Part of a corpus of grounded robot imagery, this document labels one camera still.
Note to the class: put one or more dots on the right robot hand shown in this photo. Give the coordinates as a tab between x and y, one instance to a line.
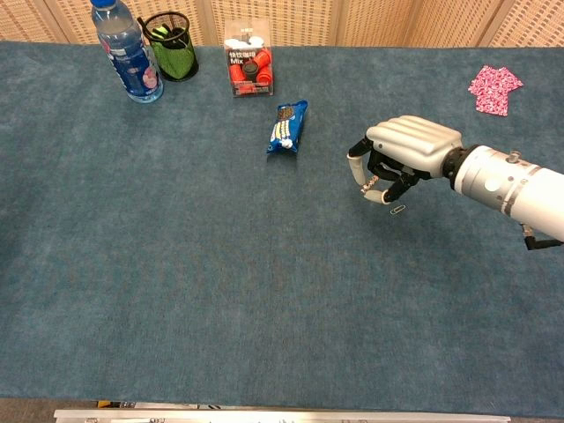
414	141

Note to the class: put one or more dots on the silver bead chain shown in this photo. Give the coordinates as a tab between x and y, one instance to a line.
369	184

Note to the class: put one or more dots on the small metal paper clip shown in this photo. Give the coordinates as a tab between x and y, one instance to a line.
397	210

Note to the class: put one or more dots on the pink floral folded cloth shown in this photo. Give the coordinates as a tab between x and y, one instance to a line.
493	90

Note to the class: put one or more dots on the blue cookie snack packet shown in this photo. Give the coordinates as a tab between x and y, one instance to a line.
286	128

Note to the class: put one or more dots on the woven folding screen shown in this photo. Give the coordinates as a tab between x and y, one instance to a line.
352	22

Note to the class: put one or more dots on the red coffee capsule box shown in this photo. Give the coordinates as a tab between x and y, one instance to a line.
249	61

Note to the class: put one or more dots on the blue felt table mat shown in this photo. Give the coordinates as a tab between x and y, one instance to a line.
220	264

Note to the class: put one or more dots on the black mesh pen holder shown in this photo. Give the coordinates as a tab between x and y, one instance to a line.
176	70

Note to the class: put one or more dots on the green cloth in holder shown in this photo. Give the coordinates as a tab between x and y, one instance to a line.
174	59

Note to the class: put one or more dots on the clear plastic drink bottle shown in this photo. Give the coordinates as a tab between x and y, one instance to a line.
128	57

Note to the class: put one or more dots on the aluminium rail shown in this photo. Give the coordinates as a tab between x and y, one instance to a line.
282	415

